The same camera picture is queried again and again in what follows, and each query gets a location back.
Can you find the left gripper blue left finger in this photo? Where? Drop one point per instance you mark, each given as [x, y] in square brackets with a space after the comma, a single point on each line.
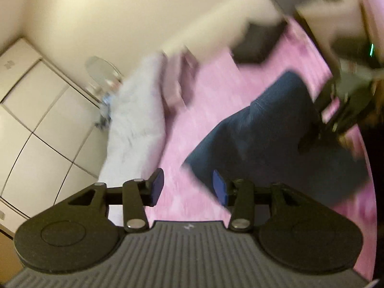
[153, 187]

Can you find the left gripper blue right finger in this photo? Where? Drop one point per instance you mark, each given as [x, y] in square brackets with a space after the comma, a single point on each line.
[225, 190]

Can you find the blue denim jeans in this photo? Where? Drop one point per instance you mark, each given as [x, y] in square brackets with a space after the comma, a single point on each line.
[260, 143]

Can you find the white striped duvet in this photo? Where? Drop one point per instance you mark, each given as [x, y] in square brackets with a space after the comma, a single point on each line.
[137, 130]

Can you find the black folded garment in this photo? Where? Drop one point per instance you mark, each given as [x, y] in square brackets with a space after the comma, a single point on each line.
[258, 42]

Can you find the white wardrobe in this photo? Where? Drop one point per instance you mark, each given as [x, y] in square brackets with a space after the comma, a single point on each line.
[50, 145]

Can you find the round glass side table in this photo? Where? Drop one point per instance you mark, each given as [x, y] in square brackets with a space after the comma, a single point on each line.
[106, 78]

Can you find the folded pink pillowcase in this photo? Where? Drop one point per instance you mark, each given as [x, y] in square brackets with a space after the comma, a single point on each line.
[178, 79]

